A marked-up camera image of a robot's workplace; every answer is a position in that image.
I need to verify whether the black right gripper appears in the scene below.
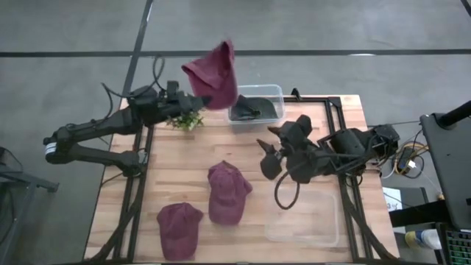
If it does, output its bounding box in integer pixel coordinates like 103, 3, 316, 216
256, 113, 325, 185

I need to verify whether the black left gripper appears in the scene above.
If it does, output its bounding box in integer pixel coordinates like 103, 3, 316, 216
161, 79, 213, 116

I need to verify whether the maroon baseball cap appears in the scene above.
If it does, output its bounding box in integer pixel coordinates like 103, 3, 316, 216
207, 160, 254, 226
156, 202, 205, 261
181, 39, 239, 110

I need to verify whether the black cap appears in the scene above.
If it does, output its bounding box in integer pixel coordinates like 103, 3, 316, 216
230, 94, 280, 121

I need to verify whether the green artificial plant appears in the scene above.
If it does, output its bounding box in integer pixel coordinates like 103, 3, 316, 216
165, 110, 205, 133

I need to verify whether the small clear plastic bin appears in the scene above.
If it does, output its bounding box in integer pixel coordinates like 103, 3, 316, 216
227, 84, 286, 128

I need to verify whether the large clear plastic bin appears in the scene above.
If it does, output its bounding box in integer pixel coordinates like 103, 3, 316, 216
263, 189, 340, 248

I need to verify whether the white paper sheet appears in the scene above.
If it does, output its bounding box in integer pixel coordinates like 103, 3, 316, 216
382, 186, 404, 213

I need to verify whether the black power adapter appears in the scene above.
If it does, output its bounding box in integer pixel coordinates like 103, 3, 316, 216
397, 146, 417, 174

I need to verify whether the white and yellow bottle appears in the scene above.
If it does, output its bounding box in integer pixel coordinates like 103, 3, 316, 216
404, 228, 442, 251

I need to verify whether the black equipment stand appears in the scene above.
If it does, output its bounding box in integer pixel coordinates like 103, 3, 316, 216
389, 99, 471, 231

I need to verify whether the grey metal stand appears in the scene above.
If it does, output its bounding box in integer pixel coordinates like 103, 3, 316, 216
0, 146, 60, 258

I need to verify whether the black keyboard green backlight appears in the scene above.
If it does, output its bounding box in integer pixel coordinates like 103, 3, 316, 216
439, 222, 471, 265

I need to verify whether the black looped gripper cable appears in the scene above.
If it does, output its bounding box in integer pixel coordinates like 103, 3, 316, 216
274, 171, 302, 211

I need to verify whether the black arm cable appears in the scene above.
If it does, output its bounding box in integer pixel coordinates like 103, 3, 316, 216
102, 82, 128, 121
151, 54, 166, 95

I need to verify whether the black aluminium rig frame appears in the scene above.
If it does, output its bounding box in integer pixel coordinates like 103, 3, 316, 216
86, 88, 398, 264

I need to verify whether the yellow cable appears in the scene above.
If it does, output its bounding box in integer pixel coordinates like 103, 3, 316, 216
393, 141, 431, 177

